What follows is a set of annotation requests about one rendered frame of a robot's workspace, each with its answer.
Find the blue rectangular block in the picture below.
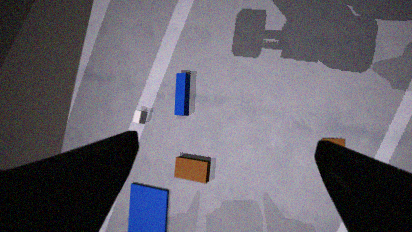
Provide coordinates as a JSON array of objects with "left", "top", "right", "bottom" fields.
[{"left": 174, "top": 73, "right": 190, "bottom": 116}]

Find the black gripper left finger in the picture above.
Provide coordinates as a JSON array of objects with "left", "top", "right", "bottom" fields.
[{"left": 0, "top": 131, "right": 139, "bottom": 232}]

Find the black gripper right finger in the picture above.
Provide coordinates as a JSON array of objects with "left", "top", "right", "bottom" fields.
[{"left": 314, "top": 140, "right": 412, "bottom": 232}]

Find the blue flat plate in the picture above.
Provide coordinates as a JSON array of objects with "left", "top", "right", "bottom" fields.
[{"left": 128, "top": 183, "right": 169, "bottom": 232}]

